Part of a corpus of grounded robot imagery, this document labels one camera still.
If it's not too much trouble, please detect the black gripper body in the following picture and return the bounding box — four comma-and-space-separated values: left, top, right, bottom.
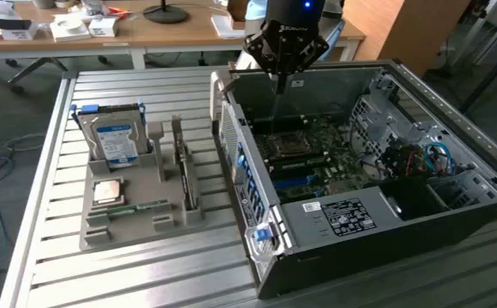
265, 0, 321, 73

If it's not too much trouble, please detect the black Nvidia graphics card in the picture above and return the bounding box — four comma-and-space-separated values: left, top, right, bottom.
170, 115, 199, 213

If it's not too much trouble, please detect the white booklet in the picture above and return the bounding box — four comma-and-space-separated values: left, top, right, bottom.
210, 14, 247, 39

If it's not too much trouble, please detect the open cardboard box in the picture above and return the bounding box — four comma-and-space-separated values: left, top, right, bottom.
225, 0, 249, 23

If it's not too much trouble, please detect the black round lamp base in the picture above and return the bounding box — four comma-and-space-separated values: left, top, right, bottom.
142, 0, 189, 25

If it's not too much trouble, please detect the silver perforated drive cage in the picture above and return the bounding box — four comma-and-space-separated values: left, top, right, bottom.
349, 76, 443, 161

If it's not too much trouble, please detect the metal CPU socket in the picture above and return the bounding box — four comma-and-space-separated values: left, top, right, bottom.
266, 133, 311, 158

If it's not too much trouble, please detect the orange packet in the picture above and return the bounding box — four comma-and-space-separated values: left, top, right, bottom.
101, 4, 130, 21

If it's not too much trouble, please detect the green motherboard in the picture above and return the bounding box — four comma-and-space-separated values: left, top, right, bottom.
247, 115, 381, 205

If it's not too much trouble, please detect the small white box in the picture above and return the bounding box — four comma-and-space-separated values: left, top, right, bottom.
87, 17, 118, 38

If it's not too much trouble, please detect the blue expansion slot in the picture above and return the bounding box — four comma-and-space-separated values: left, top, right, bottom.
273, 178, 315, 191

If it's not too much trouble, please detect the white box with round roll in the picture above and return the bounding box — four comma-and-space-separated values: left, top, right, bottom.
49, 17, 91, 42

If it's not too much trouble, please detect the hard disk with blue carrier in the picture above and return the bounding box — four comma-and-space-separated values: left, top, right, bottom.
70, 99, 149, 169

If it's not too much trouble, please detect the grey plastic parts rack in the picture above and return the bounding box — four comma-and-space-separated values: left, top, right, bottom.
78, 112, 209, 253

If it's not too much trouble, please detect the grey power supply unit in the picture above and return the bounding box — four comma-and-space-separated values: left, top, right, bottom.
278, 187, 402, 250

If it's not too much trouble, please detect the black and white box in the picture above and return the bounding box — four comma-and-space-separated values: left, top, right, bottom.
0, 19, 39, 41

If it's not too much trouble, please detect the silver CPU chip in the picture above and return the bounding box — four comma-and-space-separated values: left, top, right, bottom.
91, 180, 122, 203

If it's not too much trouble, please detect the blue plastic case latch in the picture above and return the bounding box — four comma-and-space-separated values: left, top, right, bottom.
251, 226, 274, 243

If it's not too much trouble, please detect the green RAM stick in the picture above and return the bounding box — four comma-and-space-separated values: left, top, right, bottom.
87, 200, 167, 216

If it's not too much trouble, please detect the open black PC case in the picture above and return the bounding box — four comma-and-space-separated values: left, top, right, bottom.
209, 58, 497, 301

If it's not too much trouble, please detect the wooden desk white frame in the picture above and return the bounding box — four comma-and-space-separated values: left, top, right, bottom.
130, 0, 366, 70
0, 0, 146, 70

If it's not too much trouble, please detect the red wire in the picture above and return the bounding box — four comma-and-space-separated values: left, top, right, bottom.
405, 150, 418, 176

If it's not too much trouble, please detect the blue wire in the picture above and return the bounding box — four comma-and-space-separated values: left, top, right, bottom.
422, 141, 461, 177

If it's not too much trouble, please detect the black castor leg frame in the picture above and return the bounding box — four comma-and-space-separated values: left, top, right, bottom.
5, 56, 69, 94

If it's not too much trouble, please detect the grey floor cable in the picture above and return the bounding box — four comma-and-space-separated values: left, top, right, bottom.
0, 133, 46, 153

